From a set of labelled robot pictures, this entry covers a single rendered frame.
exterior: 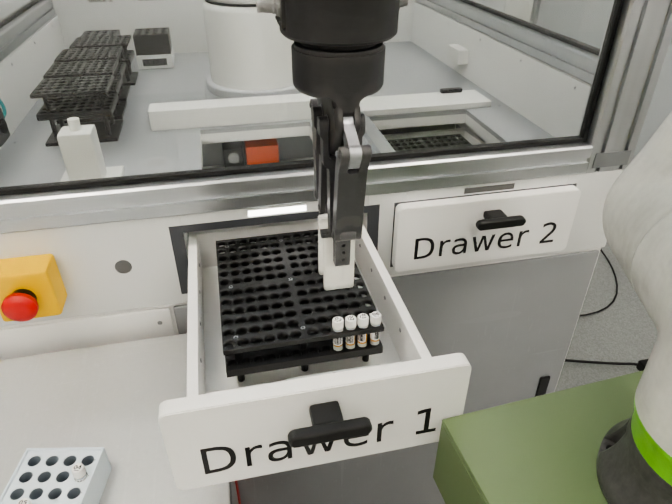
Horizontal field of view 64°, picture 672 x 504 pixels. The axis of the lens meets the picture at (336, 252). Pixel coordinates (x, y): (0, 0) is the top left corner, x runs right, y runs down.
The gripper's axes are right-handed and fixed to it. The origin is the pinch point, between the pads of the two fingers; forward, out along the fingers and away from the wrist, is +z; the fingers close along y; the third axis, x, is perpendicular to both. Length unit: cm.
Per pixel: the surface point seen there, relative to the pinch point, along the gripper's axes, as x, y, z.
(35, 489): -32.4, 5.7, 21.0
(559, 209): 39.5, -19.3, 10.3
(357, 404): -0.3, 10.8, 10.1
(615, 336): 118, -73, 100
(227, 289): -11.2, -9.7, 10.3
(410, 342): 7.9, 2.7, 11.4
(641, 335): 128, -71, 100
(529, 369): 44, -21, 47
